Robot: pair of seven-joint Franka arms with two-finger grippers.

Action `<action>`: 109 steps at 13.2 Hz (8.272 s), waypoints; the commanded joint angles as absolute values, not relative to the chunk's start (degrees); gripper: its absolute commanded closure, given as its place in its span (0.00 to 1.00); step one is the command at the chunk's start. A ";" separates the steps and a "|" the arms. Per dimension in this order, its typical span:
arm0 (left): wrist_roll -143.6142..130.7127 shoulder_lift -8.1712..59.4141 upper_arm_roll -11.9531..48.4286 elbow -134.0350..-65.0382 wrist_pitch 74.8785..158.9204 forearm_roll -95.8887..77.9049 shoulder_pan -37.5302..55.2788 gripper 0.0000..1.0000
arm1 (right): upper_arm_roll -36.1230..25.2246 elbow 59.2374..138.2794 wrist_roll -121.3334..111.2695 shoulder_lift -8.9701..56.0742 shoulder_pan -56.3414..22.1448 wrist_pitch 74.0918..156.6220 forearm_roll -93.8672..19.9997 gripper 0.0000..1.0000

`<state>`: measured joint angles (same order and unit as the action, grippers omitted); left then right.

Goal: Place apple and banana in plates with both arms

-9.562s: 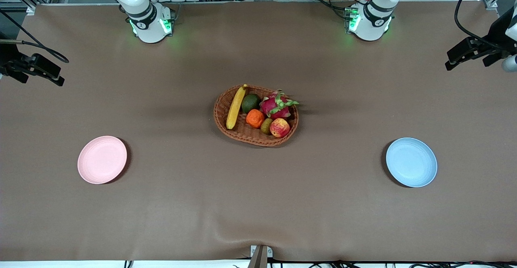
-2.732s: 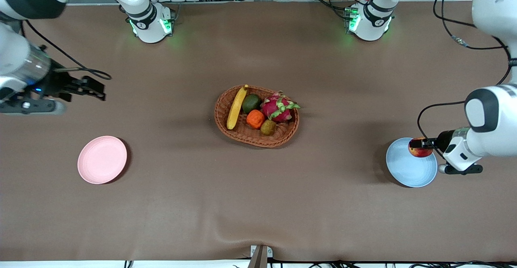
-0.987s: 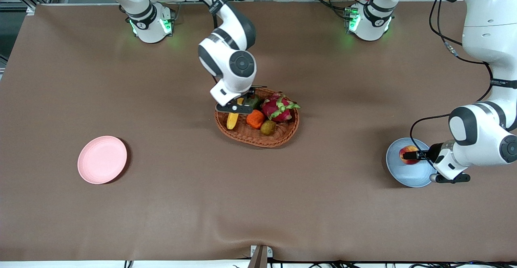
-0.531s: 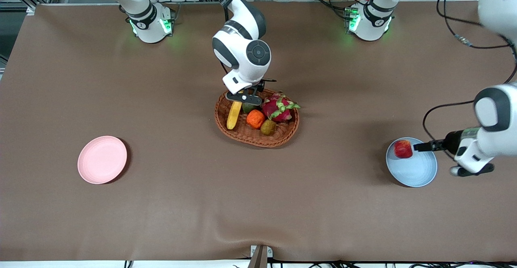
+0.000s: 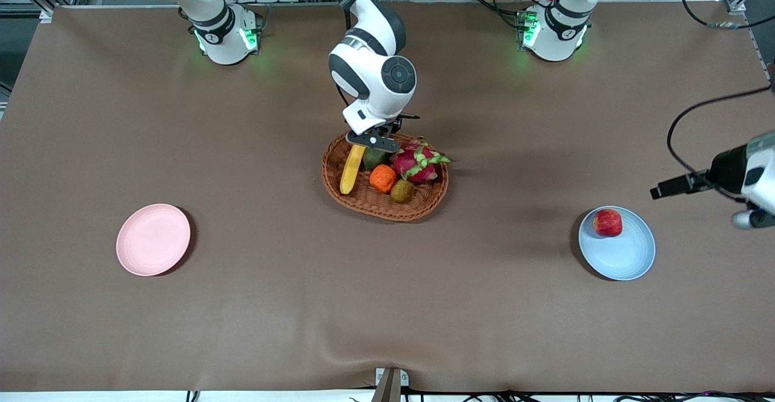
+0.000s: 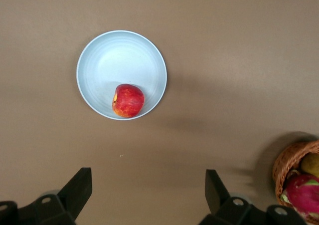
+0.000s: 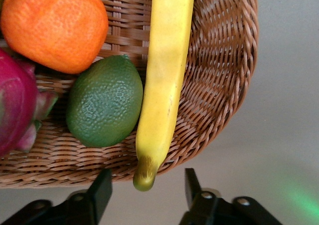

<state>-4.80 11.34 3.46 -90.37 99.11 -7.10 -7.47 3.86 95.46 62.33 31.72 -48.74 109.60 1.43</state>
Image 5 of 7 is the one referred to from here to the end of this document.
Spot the yellow banana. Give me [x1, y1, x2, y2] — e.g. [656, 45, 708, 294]
[340, 145, 367, 196]

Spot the red apple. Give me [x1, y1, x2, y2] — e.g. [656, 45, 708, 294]
[593, 208, 623, 237]

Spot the green avocado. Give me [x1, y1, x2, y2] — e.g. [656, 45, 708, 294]
[363, 148, 393, 171]

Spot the orange tangerine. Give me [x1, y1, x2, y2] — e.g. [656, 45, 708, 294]
[369, 164, 398, 194]

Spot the pink dragon fruit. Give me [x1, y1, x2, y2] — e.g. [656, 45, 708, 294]
[391, 137, 452, 185]

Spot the brown kiwi fruit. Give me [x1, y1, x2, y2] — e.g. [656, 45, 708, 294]
[390, 179, 416, 205]

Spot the brown wicker basket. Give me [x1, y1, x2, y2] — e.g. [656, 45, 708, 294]
[321, 128, 450, 222]

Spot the blue round plate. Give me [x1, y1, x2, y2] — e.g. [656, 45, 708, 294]
[578, 206, 656, 282]

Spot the brown table cover mat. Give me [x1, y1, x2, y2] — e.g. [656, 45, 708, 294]
[0, 0, 775, 394]

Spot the pink round plate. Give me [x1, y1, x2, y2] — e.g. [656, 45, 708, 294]
[116, 203, 191, 277]

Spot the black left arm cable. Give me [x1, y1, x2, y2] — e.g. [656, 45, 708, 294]
[666, 0, 775, 203]

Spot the metal bracket with post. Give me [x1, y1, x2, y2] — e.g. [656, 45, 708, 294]
[371, 367, 411, 402]

